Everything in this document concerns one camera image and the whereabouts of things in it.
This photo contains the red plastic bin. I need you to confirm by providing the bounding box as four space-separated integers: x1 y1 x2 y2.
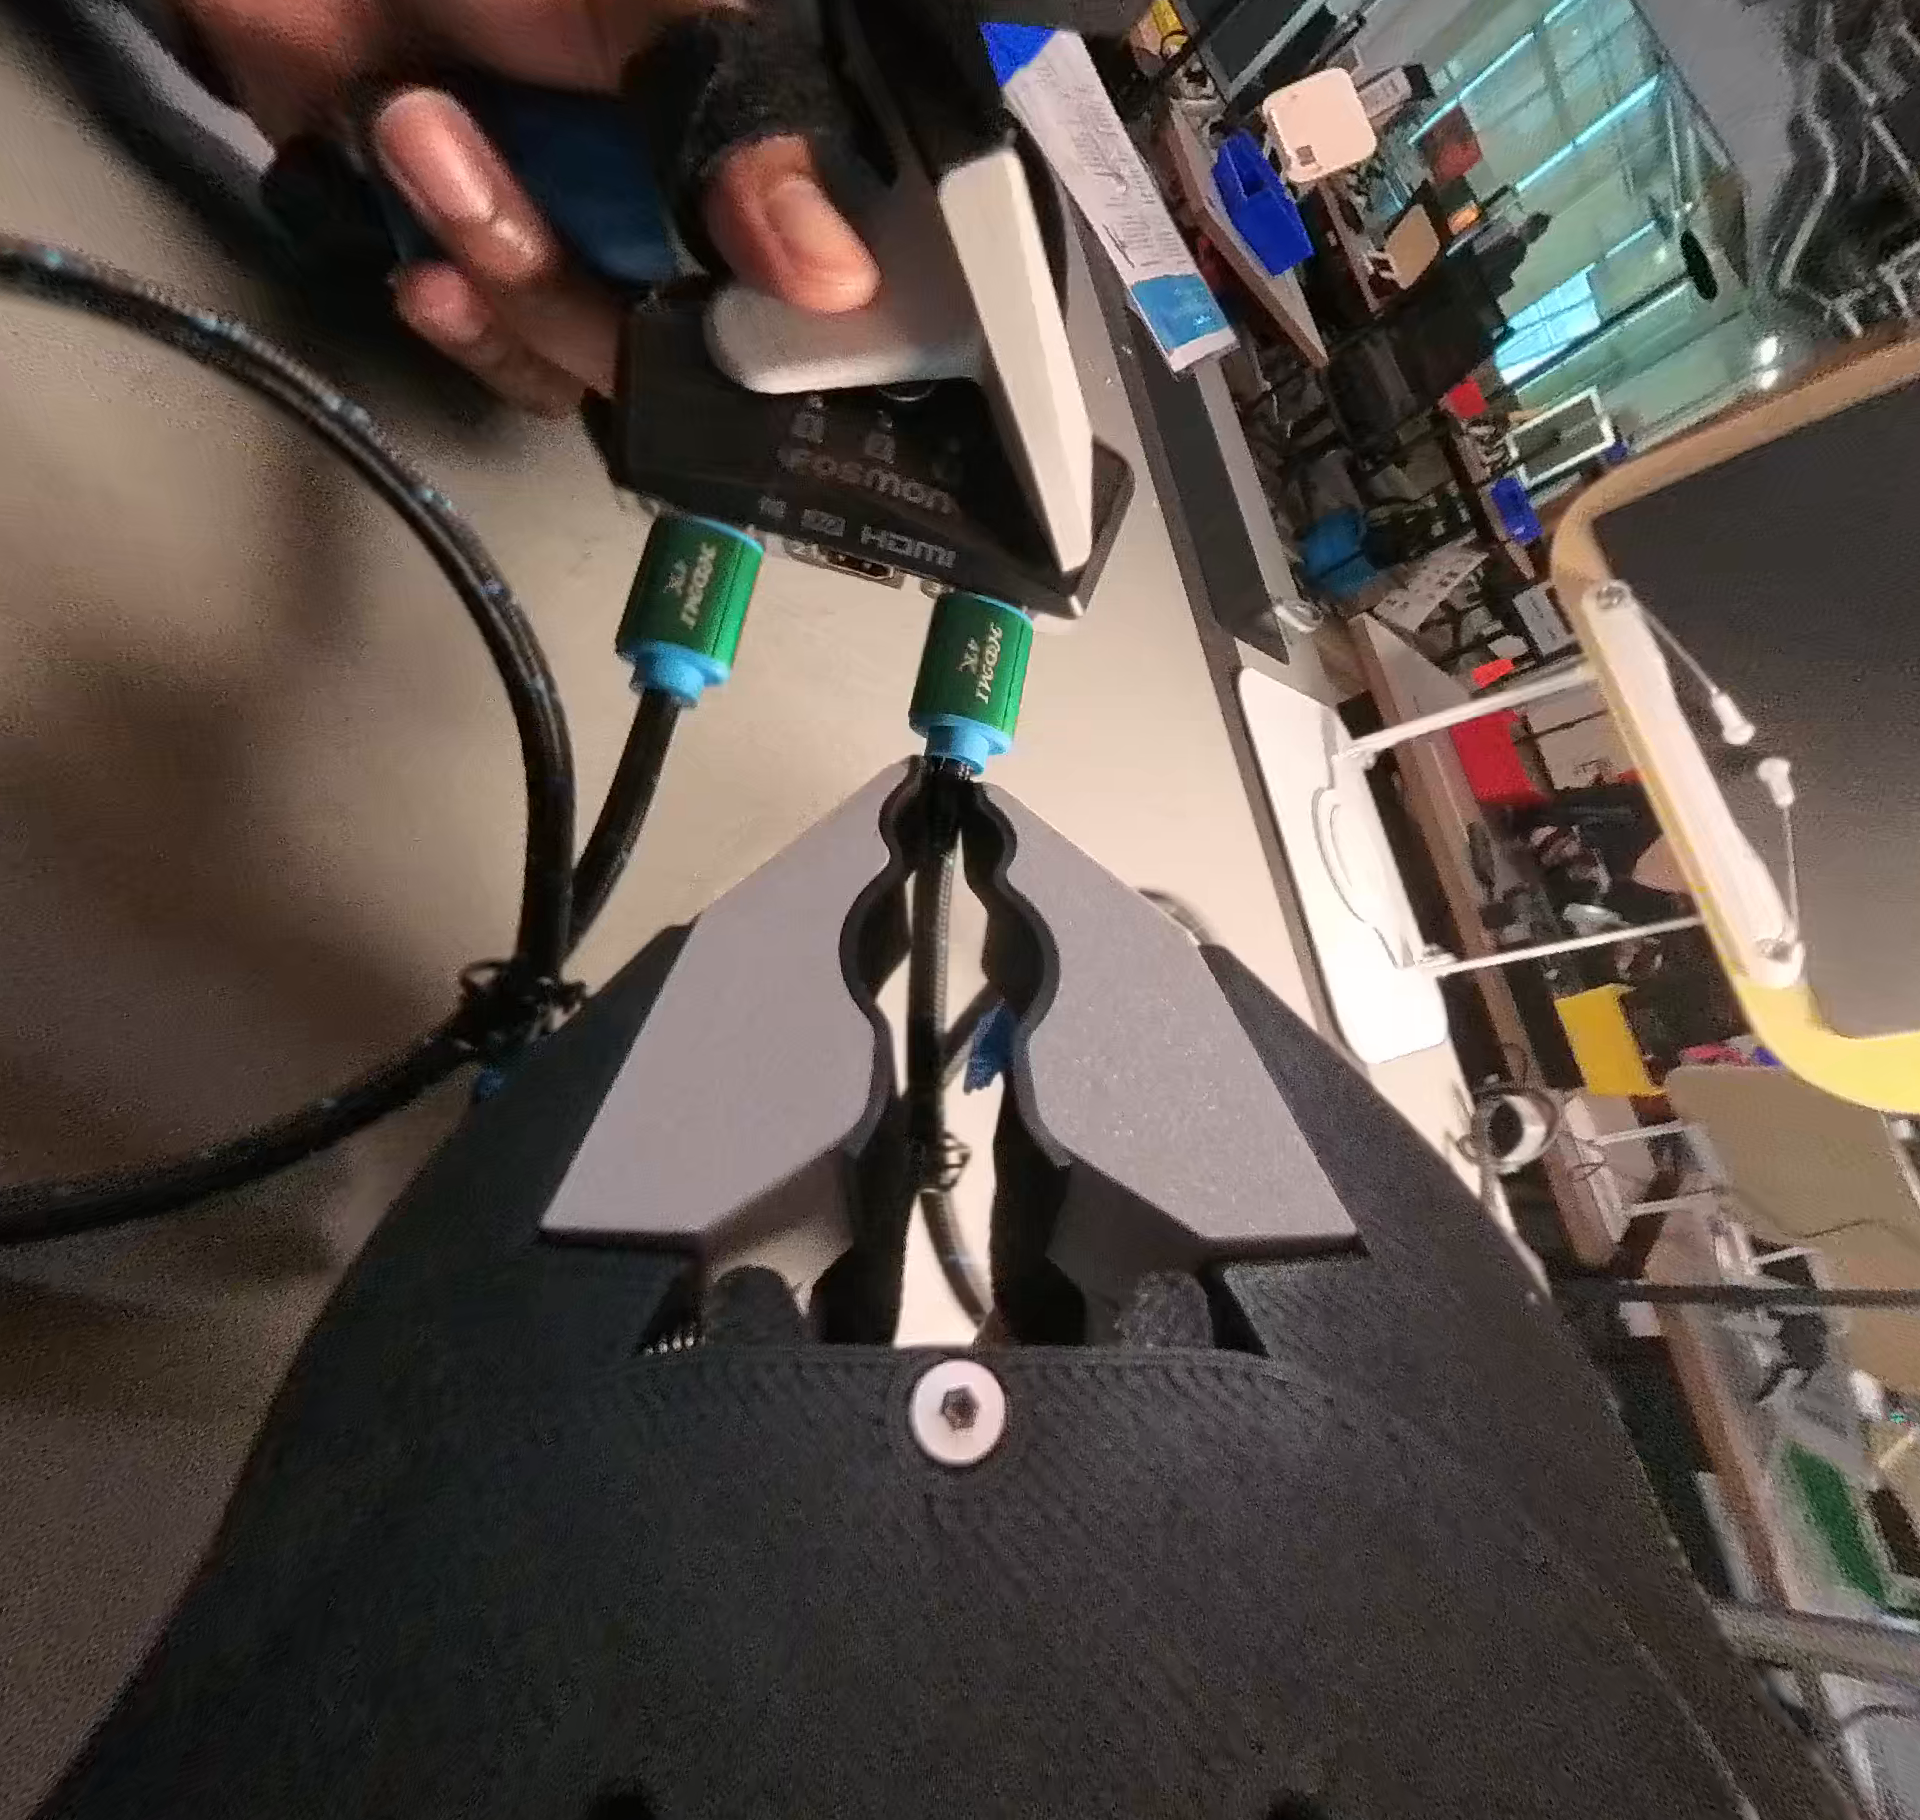
1446 711 1547 801

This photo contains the white tablet stand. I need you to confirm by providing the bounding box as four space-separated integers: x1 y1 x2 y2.
1234 578 1804 1070

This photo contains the black braided hdmi cable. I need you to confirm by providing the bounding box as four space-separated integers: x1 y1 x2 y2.
0 236 769 1247
897 589 1043 1328

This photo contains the pale desk divider panel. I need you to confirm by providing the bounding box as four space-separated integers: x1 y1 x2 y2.
1665 1061 1920 1342

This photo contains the blue plastic bin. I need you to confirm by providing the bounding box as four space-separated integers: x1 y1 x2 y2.
1211 133 1314 276

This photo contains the small yellow bin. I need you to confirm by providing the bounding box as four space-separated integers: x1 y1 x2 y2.
1552 987 1667 1097

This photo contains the blue bag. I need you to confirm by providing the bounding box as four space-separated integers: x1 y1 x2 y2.
1298 515 1405 605

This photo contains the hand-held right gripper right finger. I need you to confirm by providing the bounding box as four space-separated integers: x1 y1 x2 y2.
967 789 1366 1279

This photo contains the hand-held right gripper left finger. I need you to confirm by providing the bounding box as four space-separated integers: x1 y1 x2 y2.
537 769 925 1274

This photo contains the white boxy device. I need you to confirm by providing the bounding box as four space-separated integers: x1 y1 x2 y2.
1260 68 1382 179

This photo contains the black hdmi switch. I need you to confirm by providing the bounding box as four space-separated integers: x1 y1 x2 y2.
600 297 1137 624

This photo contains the printed paper sheet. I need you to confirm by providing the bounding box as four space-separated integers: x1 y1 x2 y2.
981 20 1238 374

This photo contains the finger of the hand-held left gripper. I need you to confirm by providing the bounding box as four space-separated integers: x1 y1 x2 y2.
936 144 1101 580
702 274 992 397

